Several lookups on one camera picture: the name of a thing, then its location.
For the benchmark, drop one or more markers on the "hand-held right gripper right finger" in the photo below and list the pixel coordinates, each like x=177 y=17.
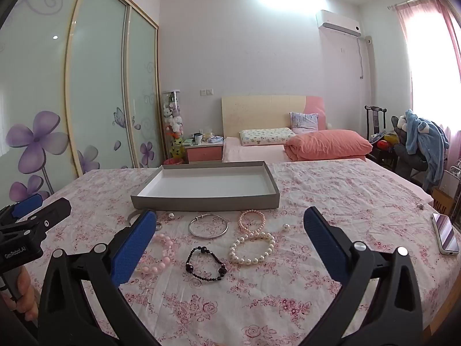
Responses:
x=324 y=245

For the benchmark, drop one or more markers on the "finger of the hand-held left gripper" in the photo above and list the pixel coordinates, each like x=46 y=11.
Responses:
x=50 y=212
x=27 y=202

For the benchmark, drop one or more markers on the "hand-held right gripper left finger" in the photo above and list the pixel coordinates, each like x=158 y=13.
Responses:
x=133 y=247

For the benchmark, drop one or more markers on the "silver cuff bangle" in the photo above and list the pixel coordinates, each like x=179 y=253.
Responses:
x=132 y=216

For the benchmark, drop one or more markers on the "grey cardboard tray box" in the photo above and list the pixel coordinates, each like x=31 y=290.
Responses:
x=209 y=183

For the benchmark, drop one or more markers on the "person's left hand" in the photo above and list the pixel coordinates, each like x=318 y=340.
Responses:
x=23 y=292

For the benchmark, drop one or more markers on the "closed silver bangle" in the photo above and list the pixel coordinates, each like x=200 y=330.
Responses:
x=205 y=216

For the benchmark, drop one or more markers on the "folded orange quilt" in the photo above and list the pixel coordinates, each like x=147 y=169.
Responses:
x=327 y=144

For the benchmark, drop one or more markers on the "pink and beige nightstand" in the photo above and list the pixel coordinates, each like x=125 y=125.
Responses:
x=203 y=153

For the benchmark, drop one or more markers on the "black office chair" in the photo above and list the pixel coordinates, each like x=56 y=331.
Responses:
x=407 y=158

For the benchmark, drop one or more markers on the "colourful toys on chair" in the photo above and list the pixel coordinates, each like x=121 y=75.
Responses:
x=387 y=140

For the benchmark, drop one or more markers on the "smartphone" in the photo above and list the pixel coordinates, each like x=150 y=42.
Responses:
x=446 y=234

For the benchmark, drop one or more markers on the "printed cream pillow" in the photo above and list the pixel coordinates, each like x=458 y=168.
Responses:
x=266 y=136

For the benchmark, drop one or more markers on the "small lilac pillow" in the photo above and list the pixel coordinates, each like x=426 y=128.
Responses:
x=304 y=122

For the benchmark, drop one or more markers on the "stack of plush toys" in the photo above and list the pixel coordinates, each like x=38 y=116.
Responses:
x=174 y=122

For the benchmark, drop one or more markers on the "dark wooden chair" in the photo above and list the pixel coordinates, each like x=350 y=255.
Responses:
x=374 y=119

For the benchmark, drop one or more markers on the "floral sliding door wardrobe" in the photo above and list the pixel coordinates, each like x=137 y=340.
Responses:
x=101 y=79

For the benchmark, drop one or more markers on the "beige and pink headboard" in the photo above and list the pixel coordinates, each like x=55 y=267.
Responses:
x=259 y=111

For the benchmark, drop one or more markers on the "blue plush garment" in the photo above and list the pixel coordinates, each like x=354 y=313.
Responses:
x=425 y=133

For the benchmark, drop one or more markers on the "clear toy display tube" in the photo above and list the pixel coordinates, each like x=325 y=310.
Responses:
x=173 y=97

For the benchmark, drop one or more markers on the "pink curtain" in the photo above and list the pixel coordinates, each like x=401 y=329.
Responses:
x=405 y=61

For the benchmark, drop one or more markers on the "white air conditioner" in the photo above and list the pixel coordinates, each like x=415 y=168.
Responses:
x=336 y=21

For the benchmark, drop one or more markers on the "curtain rod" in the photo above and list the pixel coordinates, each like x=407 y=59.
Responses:
x=410 y=1

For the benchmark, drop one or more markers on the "white wall switch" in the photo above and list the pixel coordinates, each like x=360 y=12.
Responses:
x=206 y=91

